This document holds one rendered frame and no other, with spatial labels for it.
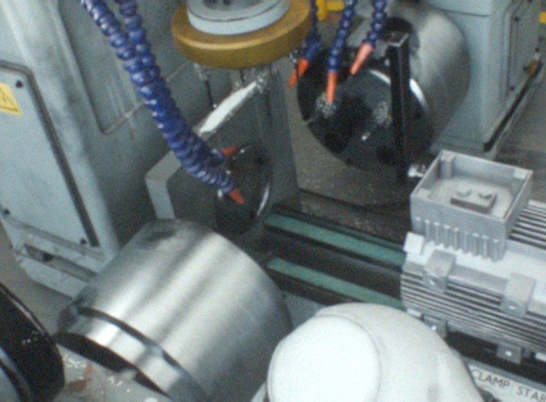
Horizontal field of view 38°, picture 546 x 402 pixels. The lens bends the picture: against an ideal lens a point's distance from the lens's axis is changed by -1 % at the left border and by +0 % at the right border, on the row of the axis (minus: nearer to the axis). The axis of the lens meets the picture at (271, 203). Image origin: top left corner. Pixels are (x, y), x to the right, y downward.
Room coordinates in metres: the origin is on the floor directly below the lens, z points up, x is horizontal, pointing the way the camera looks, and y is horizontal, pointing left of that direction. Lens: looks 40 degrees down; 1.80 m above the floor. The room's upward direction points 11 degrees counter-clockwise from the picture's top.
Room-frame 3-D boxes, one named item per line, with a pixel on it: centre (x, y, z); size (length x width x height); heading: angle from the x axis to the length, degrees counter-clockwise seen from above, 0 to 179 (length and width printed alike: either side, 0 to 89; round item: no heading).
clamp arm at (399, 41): (0.93, -0.21, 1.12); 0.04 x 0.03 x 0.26; 51
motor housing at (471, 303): (0.71, -0.28, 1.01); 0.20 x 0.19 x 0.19; 51
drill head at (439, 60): (1.16, -0.25, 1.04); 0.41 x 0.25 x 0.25; 141
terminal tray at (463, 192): (0.73, -0.25, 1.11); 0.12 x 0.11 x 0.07; 51
